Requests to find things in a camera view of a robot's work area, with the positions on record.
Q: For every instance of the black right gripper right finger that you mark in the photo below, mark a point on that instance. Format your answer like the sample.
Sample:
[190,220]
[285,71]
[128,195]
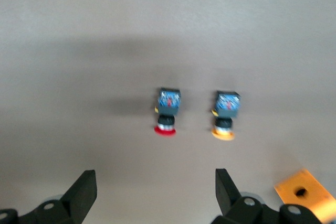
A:
[236,208]

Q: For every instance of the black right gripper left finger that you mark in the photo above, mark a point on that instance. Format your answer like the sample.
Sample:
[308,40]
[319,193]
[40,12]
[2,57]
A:
[76,200]

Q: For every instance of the red mushroom push button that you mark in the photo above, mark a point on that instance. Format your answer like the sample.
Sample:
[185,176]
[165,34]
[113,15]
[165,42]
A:
[169,103]

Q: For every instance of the yellow mushroom push button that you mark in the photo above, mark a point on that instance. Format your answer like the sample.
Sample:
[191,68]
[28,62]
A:
[227,106]

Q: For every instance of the orange box with hole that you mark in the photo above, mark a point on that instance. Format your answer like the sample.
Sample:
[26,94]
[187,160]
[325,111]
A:
[312,190]

